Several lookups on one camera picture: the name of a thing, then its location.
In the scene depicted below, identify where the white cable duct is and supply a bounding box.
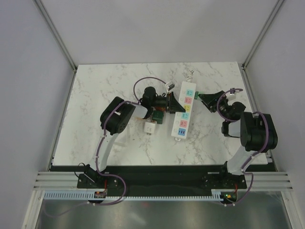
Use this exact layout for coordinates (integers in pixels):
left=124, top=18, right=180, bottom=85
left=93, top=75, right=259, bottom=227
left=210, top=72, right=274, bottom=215
left=43, top=190, right=223, bottom=201

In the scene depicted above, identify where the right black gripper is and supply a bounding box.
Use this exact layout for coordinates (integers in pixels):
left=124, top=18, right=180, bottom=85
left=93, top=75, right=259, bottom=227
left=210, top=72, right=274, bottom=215
left=198, top=90, right=230, bottom=121

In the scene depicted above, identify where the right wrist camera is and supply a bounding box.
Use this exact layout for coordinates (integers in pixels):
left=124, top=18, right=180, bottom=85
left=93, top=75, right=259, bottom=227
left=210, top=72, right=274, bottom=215
left=227, top=88, right=238, bottom=98

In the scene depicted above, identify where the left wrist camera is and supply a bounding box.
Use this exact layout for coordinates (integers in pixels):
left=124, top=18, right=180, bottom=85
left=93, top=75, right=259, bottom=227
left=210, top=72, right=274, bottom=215
left=165, top=82, right=175, bottom=91

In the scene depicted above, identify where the white cube plug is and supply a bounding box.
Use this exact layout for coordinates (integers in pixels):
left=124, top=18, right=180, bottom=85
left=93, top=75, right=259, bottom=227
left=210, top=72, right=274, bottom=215
left=143, top=120, right=157, bottom=135

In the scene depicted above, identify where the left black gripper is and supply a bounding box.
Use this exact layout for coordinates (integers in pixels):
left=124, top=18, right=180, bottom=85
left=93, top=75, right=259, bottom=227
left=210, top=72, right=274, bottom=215
left=151, top=92, right=185, bottom=115

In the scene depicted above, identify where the light green plug adapter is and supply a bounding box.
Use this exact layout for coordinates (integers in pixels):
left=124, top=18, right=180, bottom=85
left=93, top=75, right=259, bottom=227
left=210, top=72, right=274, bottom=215
left=194, top=91, right=204, bottom=100

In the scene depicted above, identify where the green cube plug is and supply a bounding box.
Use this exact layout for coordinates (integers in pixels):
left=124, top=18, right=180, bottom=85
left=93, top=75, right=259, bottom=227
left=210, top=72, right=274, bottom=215
left=152, top=110, right=164, bottom=125

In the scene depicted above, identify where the aluminium frame rail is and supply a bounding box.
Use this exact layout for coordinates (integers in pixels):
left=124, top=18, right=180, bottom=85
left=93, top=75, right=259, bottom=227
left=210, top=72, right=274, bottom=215
left=34, top=172, right=293, bottom=191

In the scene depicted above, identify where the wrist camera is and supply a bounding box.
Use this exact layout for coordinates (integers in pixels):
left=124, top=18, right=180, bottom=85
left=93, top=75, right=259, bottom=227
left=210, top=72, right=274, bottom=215
left=165, top=82, right=175, bottom=91
left=227, top=88, right=238, bottom=98

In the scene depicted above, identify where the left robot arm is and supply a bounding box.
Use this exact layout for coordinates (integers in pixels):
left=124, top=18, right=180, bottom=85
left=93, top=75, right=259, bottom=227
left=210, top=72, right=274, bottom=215
left=90, top=86, right=185, bottom=172

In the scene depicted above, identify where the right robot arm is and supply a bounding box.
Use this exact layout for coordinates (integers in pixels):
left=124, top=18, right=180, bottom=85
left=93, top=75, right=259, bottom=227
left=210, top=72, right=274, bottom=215
left=195, top=88, right=278, bottom=188

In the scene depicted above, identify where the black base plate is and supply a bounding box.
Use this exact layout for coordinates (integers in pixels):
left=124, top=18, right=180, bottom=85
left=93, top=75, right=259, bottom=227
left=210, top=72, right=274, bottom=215
left=77, top=165, right=247, bottom=197

